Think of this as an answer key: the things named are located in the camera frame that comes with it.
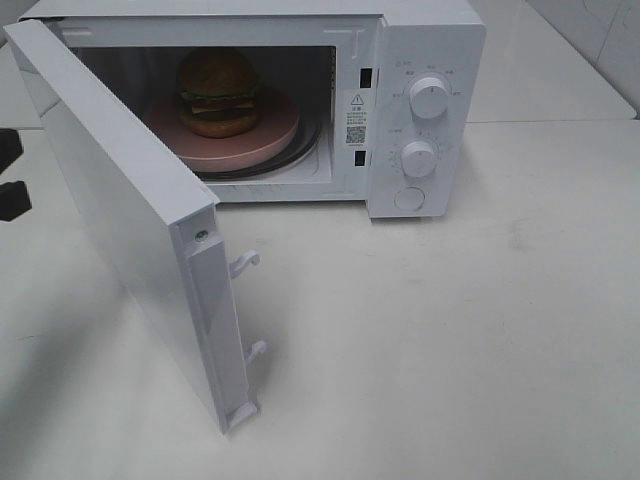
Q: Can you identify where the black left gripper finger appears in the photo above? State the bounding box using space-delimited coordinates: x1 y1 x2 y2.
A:
0 128 23 173
0 182 32 221

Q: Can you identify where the white microwave door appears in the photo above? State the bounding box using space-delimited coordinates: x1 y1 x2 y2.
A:
5 20 266 432

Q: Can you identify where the toy burger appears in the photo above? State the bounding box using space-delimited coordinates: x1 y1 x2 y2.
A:
176 47 260 139

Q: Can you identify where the pink round plate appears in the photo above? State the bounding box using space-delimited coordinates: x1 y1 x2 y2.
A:
143 87 300 173

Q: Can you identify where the round white door button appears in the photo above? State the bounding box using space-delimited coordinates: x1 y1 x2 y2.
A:
394 187 426 211

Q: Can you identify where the glass microwave turntable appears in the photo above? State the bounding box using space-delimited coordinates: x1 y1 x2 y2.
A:
195 116 322 181

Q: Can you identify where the white warning label sticker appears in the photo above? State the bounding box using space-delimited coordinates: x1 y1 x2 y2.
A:
343 89 371 147

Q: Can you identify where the white microwave oven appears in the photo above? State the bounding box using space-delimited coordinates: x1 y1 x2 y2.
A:
17 1 486 218

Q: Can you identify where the lower white microwave knob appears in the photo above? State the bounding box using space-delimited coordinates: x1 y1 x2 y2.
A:
400 141 437 178

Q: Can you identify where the white microwave knob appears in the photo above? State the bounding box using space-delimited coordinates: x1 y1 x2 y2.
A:
400 141 437 178
408 73 450 120

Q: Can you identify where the upper white microwave knob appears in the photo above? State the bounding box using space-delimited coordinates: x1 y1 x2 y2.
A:
408 73 450 120

